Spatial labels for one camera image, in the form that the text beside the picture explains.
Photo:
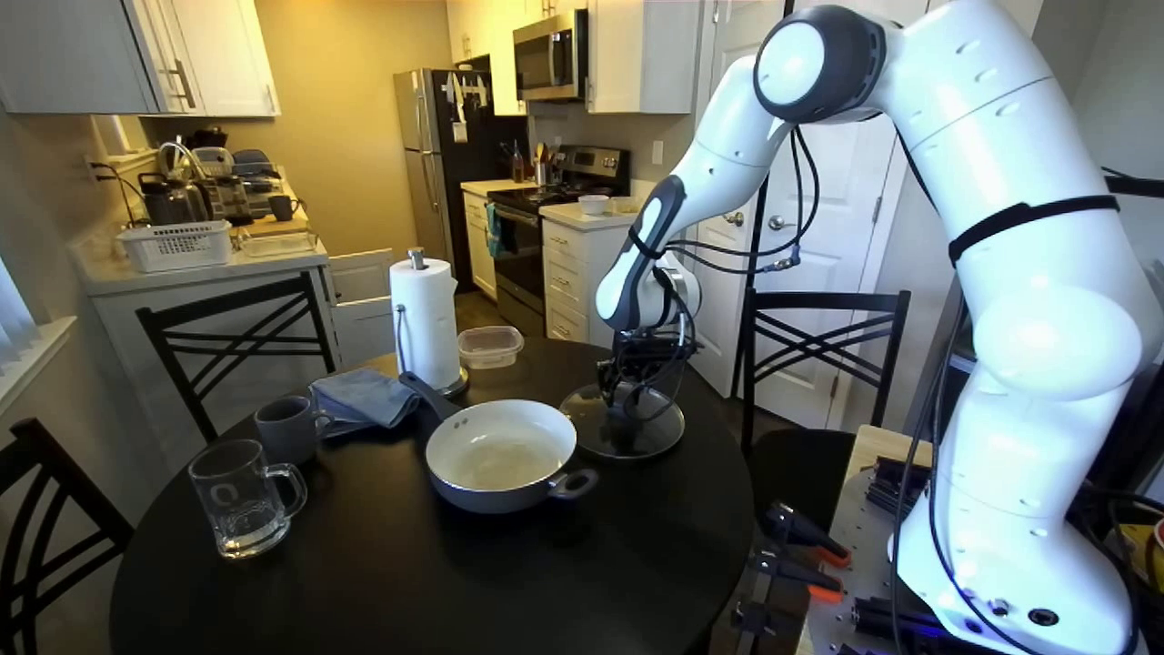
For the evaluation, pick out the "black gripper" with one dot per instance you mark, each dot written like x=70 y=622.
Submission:
x=656 y=354

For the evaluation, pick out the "glass lid with dark knob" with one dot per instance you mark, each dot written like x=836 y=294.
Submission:
x=662 y=426

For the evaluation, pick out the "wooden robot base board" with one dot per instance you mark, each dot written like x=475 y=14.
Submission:
x=849 y=497

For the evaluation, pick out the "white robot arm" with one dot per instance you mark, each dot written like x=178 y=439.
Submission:
x=995 y=279

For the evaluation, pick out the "gray pan with white inside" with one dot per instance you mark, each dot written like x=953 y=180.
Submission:
x=496 y=456

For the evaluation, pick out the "clear plastic food container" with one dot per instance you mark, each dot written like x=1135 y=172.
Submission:
x=490 y=348

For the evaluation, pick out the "black metal chair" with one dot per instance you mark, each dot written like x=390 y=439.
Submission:
x=236 y=348
x=824 y=351
x=42 y=531

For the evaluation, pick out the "black clamp with orange grip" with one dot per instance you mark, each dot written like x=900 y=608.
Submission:
x=800 y=530
x=794 y=568

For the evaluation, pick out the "black kitchen stove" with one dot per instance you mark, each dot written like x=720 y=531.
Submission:
x=545 y=221

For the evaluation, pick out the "white paper towel roll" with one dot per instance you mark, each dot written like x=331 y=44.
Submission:
x=424 y=323

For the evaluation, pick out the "blue folded cloth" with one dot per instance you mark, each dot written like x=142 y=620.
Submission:
x=361 y=399

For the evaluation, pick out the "white panel door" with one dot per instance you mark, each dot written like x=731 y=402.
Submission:
x=849 y=232

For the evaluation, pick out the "black and steel refrigerator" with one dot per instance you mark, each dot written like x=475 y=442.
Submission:
x=441 y=159

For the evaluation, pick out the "gray ceramic mug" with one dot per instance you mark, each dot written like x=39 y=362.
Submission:
x=286 y=431

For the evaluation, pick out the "stainless steel microwave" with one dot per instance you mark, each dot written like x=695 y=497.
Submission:
x=550 y=56

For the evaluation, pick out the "clear glass mug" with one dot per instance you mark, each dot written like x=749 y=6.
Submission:
x=242 y=497

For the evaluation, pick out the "white kitchen counter peninsula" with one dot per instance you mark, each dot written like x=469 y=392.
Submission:
x=159 y=313

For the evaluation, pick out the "clear plastic storage bin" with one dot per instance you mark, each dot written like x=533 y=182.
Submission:
x=177 y=244

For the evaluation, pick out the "dark coffee maker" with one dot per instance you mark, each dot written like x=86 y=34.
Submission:
x=168 y=192

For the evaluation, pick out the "black metal mounting bar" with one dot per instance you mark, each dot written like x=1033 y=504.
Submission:
x=1135 y=182

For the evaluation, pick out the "tall white wall cabinet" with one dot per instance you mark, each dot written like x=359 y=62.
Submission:
x=641 y=56

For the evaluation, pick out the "white upper wall cabinet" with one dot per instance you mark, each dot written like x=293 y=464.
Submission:
x=131 y=56

